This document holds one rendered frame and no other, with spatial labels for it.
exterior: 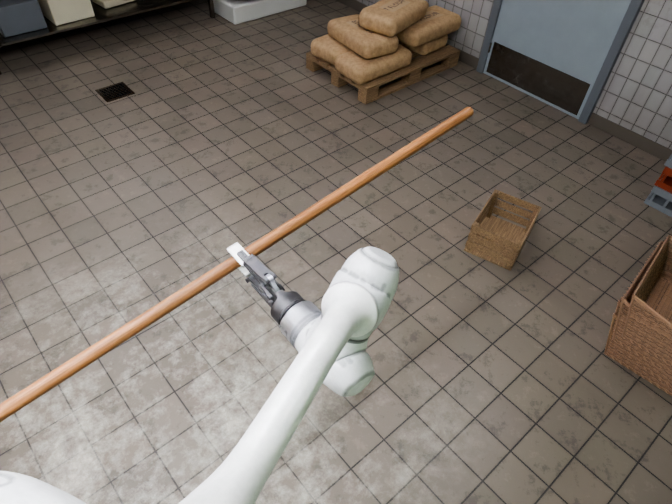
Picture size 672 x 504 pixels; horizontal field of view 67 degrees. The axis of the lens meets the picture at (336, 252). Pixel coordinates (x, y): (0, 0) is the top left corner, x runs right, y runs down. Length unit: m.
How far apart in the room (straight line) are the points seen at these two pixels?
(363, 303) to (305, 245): 2.25
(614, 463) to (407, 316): 1.15
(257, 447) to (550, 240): 2.94
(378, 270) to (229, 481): 0.40
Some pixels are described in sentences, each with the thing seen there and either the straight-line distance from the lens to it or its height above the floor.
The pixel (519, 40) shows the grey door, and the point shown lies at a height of 0.40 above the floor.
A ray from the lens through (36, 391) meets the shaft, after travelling 1.17.
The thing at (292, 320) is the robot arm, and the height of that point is 1.39.
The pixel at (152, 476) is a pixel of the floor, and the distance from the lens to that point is 2.44.
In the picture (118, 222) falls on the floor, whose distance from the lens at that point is 3.43.
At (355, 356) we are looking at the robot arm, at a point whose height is 1.40.
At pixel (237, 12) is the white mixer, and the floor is 0.12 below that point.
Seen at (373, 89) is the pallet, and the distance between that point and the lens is 4.42.
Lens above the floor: 2.21
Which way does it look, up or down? 46 degrees down
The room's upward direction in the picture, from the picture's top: 4 degrees clockwise
